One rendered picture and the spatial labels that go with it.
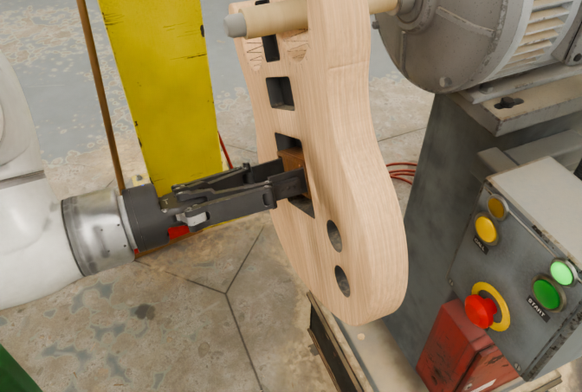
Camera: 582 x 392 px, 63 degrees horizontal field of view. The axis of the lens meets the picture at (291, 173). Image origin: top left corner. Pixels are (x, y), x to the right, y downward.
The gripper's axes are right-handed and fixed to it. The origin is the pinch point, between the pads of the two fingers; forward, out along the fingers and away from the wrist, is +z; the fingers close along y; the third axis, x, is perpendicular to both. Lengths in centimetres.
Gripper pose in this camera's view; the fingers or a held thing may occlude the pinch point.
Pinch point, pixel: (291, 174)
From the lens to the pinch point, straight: 60.1
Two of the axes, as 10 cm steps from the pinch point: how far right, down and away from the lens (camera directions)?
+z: 9.2, -2.7, 2.9
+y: 3.5, 1.9, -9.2
